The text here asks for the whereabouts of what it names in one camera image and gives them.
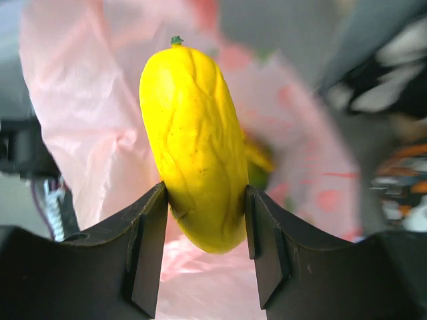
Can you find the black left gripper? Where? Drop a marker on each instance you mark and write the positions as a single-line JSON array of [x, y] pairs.
[[23, 151]]

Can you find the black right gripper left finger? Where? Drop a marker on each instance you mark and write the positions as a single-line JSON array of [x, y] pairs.
[[108, 271]]

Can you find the zebra pattern cloth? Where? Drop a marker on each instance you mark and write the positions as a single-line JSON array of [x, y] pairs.
[[379, 62]]

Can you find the pink peach plastic bag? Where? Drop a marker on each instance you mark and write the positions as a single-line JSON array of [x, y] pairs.
[[82, 61]]

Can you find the green orange citrus fruit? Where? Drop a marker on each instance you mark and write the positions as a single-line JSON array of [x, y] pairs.
[[258, 178]]

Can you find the orange camouflage cloth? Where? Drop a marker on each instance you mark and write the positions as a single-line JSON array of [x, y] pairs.
[[400, 184]]

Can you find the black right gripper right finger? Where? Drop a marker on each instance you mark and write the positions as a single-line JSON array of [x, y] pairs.
[[303, 272]]

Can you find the aluminium frame rail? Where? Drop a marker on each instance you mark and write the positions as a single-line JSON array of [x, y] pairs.
[[58, 211]]

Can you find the yellow mango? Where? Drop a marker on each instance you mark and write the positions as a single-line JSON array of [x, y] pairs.
[[197, 145]]

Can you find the yellow banana bunch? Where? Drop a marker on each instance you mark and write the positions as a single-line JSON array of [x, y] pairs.
[[258, 152]]

